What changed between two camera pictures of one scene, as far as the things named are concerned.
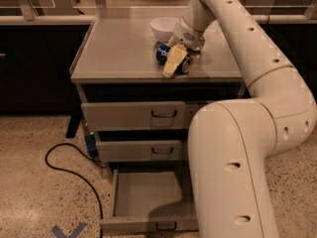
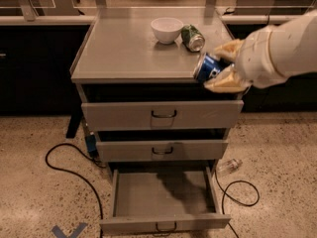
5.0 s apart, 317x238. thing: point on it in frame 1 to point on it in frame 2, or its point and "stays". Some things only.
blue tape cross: [58, 233] stays
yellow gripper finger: [176, 54] to [229, 81]
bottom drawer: [153, 200] stays
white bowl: [162, 27] stays
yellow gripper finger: [197, 50] to [229, 50]
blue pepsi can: [161, 54] to [207, 66]
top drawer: [134, 116] stays
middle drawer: [141, 151] stays
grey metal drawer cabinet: [141, 119] stays
